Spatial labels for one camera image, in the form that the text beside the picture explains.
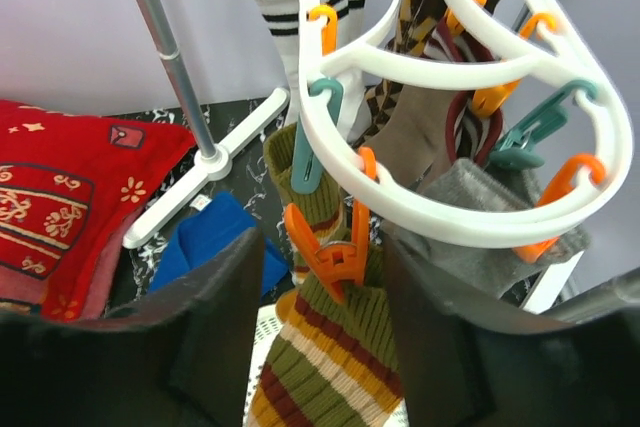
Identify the white black striped sock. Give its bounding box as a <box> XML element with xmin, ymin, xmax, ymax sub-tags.
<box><xmin>251</xmin><ymin>0</ymin><xmax>374</xmax><ymax>143</ymax></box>

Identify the white round clip hanger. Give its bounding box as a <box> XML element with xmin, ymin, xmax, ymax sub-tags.
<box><xmin>282</xmin><ymin>0</ymin><xmax>636</xmax><ymax>306</ymax></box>

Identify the red cartoon print pillow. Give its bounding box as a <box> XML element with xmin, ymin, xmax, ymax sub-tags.
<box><xmin>1</xmin><ymin>100</ymin><xmax>195</xmax><ymax>322</ymax></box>

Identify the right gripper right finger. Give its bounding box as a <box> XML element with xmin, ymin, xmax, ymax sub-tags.
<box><xmin>384</xmin><ymin>236</ymin><xmax>639</xmax><ymax>426</ymax></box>

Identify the blue towel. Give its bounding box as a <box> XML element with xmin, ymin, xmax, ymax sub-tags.
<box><xmin>147</xmin><ymin>192</ymin><xmax>292</xmax><ymax>300</ymax></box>

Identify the brown yellow diamond sock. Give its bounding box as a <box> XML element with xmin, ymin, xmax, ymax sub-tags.
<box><xmin>353</xmin><ymin>0</ymin><xmax>494</xmax><ymax>147</ymax></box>

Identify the green striped sock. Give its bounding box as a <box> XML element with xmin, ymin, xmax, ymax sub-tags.
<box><xmin>263</xmin><ymin>123</ymin><xmax>348</xmax><ymax>245</ymax></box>
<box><xmin>246</xmin><ymin>243</ymin><xmax>404</xmax><ymax>426</ymax></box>

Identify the white perforated plastic basket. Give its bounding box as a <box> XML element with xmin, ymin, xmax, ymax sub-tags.
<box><xmin>243</xmin><ymin>304</ymin><xmax>409</xmax><ymax>427</ymax></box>

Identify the silver clothes rack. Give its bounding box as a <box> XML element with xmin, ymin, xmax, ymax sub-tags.
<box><xmin>113</xmin><ymin>0</ymin><xmax>586</xmax><ymax>316</ymax></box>

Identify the maroon striped beige sock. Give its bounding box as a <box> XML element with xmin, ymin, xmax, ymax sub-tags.
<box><xmin>369</xmin><ymin>6</ymin><xmax>506</xmax><ymax>193</ymax></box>

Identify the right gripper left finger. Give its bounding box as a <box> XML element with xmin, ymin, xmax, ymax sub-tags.
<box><xmin>1</xmin><ymin>228</ymin><xmax>264</xmax><ymax>426</ymax></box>

